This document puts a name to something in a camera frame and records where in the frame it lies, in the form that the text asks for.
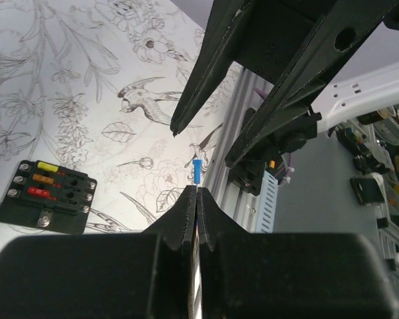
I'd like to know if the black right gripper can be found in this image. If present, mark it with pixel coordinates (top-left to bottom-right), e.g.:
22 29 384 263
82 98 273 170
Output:
170 0 399 160

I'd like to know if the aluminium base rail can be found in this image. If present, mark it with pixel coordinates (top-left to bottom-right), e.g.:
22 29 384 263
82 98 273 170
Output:
202 68 272 233

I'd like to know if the yellow blade fuse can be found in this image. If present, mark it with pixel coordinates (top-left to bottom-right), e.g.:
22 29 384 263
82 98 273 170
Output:
37 161 59 173

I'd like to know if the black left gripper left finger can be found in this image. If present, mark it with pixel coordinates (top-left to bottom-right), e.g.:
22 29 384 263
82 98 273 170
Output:
0 186 197 318

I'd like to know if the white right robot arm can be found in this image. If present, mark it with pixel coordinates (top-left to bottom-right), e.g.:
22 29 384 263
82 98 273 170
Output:
170 1 399 168

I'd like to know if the white slotted cable duct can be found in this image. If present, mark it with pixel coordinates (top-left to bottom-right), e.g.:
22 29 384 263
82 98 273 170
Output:
255 171 279 233

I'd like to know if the red blade fuse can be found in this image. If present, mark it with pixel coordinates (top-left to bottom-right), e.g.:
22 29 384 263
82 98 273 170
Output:
27 187 51 198

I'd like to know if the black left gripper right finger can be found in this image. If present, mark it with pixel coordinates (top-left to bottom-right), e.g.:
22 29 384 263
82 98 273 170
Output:
198 187 399 318

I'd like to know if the orange blade fuse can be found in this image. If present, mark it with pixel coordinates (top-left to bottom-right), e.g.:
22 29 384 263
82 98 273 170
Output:
33 173 54 185

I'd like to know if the black fuse box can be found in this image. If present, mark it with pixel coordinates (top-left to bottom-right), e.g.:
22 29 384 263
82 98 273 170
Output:
0 160 98 235

